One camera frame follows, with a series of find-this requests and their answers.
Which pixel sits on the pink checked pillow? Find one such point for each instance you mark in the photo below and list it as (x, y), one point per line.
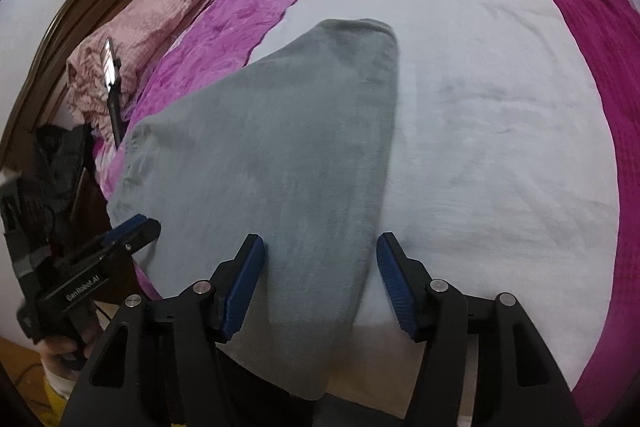
(150, 22)

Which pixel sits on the black clothes pile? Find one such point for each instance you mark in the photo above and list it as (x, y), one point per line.
(60, 162)

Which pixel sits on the wooden headboard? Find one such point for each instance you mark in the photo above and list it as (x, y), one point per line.
(75, 7)

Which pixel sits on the phone on black stand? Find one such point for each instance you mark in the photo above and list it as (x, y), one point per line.
(111, 67)

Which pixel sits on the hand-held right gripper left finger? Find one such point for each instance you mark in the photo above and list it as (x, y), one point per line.
(240, 297)

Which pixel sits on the person's left hand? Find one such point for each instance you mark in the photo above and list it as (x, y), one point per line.
(65, 357)

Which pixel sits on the grey pants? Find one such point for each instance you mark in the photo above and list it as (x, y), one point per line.
(275, 157)

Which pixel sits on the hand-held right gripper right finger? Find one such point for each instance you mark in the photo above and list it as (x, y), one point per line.
(400, 292)

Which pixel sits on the purple floral blanket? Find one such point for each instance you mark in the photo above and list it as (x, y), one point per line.
(475, 107)

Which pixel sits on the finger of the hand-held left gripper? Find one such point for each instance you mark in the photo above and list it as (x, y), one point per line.
(125, 227)
(142, 239)

